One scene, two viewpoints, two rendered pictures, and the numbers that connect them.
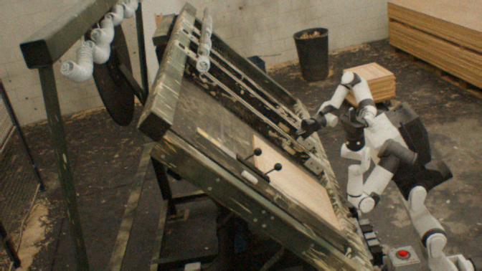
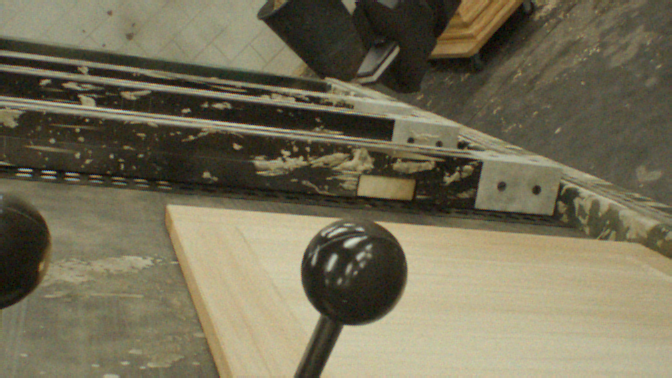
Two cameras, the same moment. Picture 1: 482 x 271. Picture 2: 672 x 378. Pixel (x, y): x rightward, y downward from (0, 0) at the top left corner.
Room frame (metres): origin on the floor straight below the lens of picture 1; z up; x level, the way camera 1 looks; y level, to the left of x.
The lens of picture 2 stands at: (1.65, -0.14, 1.54)
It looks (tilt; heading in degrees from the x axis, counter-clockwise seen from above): 22 degrees down; 354
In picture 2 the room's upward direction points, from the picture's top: 42 degrees counter-clockwise
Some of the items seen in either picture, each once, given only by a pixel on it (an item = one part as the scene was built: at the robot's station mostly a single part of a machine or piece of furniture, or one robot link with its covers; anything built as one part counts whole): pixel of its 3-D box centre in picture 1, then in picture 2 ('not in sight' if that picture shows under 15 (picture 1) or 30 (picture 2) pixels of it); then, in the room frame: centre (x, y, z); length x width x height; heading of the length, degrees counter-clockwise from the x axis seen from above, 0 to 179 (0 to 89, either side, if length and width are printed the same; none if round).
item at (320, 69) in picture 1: (313, 54); (319, 29); (6.75, -1.29, 0.33); 0.52 x 0.51 x 0.65; 6
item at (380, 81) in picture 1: (364, 87); (459, 9); (5.49, -1.62, 0.20); 0.61 x 0.53 x 0.40; 6
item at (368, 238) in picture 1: (366, 239); not in sight; (2.16, -0.59, 0.69); 0.50 x 0.14 x 0.24; 177
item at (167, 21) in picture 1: (181, 78); not in sight; (3.56, 0.34, 1.38); 0.70 x 0.15 x 0.85; 177
